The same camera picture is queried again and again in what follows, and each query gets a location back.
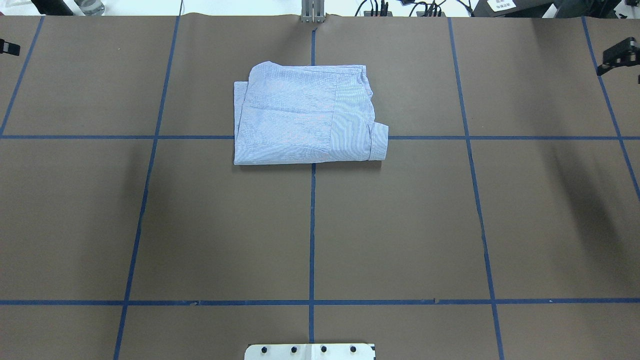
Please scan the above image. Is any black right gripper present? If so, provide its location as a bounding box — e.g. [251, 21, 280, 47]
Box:
[596, 36, 640, 76]

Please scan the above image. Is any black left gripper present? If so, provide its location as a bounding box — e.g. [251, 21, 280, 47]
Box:
[0, 39, 21, 57]

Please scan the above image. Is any clear water bottle black lid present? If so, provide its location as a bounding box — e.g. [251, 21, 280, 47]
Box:
[74, 0, 105, 16]

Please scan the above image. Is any blue striped button shirt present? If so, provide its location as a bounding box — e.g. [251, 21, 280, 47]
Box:
[233, 61, 389, 166]

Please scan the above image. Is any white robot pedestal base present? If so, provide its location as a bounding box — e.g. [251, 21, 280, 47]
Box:
[244, 342, 377, 360]

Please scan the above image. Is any aluminium frame post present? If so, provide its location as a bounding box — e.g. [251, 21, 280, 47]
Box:
[301, 0, 326, 24]

